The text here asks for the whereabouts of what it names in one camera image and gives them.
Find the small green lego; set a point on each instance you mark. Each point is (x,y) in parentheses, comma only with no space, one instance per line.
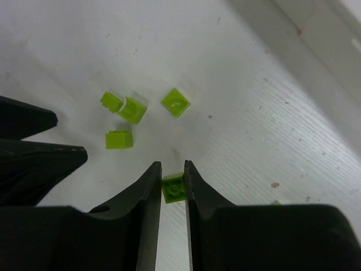
(111,102)
(133,110)
(173,188)

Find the small green lego bottom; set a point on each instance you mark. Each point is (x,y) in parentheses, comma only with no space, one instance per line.
(173,188)

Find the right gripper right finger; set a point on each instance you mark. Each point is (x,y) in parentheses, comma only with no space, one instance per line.
(225,236)

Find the small green lego sloped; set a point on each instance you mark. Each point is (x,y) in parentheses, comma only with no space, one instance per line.
(175,102)

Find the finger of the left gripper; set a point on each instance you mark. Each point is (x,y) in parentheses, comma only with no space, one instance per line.
(29,170)
(20,120)

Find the small green lego cube lower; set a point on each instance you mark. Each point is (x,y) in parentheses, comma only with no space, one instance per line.
(119,139)

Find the white three-compartment tray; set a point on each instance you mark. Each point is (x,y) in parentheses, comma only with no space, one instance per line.
(310,37)

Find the green 2x2 lego tilted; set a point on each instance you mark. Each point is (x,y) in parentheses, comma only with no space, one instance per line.
(276,203)

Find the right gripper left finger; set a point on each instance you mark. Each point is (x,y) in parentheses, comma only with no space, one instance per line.
(119,234)

